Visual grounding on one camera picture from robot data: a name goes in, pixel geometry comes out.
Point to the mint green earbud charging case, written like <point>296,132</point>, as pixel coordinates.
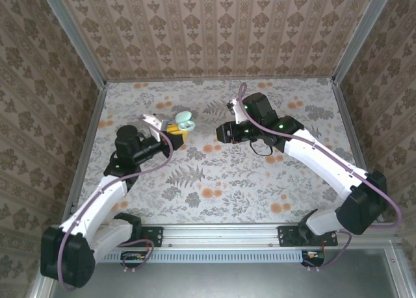
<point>183,117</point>

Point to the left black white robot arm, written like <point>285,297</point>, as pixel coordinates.
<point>97,204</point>

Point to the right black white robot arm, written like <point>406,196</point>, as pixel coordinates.
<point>325,165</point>

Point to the floral patterned table cover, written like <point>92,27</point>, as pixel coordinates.
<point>227,181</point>

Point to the grey sheet metal panel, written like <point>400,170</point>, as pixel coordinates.
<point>211,281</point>

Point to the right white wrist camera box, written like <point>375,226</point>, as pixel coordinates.
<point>236,111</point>

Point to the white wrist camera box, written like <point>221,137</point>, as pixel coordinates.
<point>152,119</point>
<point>236,111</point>

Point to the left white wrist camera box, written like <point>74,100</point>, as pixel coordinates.
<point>152,119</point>

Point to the aluminium table side rail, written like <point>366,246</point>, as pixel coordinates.
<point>85,152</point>
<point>357,148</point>

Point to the aluminium frame cross rail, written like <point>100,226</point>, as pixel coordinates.
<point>221,234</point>

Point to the aluminium corner post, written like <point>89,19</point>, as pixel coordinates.
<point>74,35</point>
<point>360,35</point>

